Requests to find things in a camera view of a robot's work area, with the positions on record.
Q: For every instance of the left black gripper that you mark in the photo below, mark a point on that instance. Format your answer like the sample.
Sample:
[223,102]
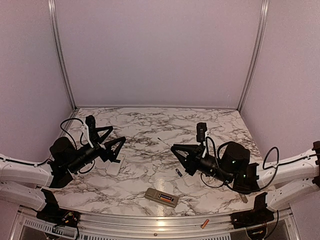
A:
[112,156]

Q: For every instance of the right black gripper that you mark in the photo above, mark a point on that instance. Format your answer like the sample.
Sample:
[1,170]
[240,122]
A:
[191,162]

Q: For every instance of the white remote control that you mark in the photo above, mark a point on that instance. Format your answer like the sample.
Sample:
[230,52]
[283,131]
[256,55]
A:
[113,168]

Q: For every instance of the white battery cover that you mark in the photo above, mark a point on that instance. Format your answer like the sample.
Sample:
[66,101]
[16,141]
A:
[188,180]

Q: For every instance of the clear handle screwdriver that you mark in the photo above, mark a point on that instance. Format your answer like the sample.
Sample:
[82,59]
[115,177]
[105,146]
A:
[166,143]

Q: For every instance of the beige grey remote control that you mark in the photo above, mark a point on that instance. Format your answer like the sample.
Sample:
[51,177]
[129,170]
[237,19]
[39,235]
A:
[154,195]

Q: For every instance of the beige remote battery cover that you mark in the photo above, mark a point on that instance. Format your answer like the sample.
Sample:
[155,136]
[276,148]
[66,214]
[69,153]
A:
[243,197]

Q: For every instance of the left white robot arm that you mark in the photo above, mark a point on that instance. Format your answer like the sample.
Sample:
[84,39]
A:
[31,172]

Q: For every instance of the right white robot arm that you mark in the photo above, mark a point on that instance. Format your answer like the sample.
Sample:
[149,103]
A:
[280,181]

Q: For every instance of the purple battery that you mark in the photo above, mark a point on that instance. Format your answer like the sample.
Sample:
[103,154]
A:
[178,172]

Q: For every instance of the orange battery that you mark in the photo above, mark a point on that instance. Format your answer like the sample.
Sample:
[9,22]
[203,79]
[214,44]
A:
[204,224]
[166,199]

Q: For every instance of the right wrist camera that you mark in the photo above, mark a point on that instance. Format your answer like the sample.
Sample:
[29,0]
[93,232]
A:
[201,133]

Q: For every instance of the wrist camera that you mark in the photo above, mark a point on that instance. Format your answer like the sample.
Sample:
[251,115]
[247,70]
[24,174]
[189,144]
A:
[88,128]
[201,133]

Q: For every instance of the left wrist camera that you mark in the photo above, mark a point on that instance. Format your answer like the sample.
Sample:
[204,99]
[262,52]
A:
[88,128]

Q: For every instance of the front aluminium rail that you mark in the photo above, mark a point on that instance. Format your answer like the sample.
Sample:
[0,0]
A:
[98,226]

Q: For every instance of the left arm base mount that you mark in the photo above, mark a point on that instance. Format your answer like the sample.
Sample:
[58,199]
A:
[54,214]

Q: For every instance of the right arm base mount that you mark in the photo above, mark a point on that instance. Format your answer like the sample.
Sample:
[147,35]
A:
[259,214]

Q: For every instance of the left aluminium frame post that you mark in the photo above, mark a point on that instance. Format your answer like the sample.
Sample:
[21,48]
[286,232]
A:
[59,52]

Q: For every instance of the aluminium frame post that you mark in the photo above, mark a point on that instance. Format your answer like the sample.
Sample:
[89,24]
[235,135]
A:
[261,29]
[59,52]

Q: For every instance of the right aluminium frame post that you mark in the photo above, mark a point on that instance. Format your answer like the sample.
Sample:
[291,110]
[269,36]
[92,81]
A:
[261,29]

